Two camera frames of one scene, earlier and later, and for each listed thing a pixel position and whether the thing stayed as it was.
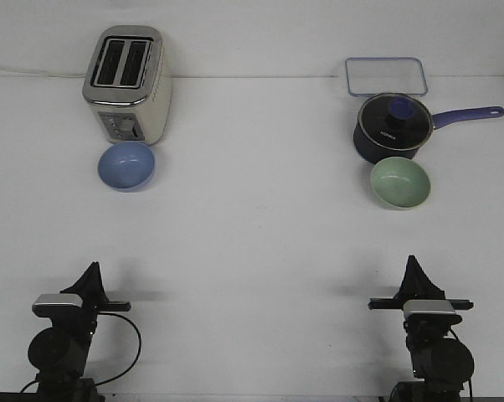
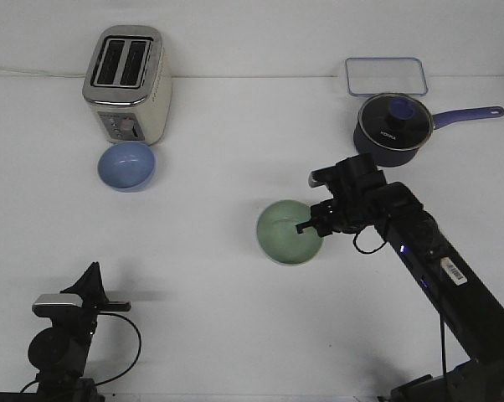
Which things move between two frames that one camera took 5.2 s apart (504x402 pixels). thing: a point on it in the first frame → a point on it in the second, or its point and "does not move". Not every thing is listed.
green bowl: [399, 182] → [278, 237]
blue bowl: [126, 167] does not move
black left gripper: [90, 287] does not move
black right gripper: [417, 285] → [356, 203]
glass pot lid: [395, 121] does not move
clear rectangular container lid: [374, 75] does not move
